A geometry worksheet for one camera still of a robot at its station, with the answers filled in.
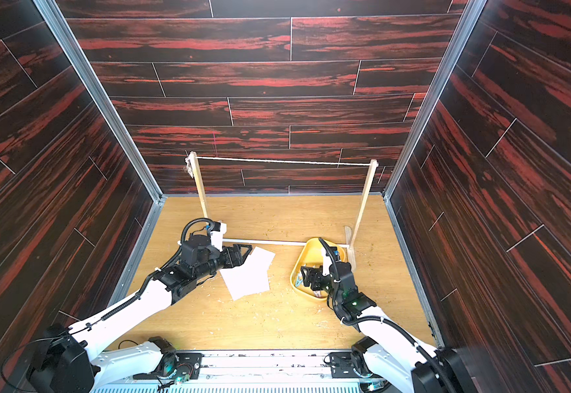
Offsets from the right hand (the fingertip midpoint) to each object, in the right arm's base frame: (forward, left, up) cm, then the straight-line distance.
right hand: (315, 265), depth 86 cm
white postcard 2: (-3, +31, -8) cm, 32 cm away
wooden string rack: (+13, -15, -4) cm, 20 cm away
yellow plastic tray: (+9, +1, -9) cm, 13 cm away
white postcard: (-2, +24, -8) cm, 25 cm away
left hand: (0, +24, +10) cm, 25 cm away
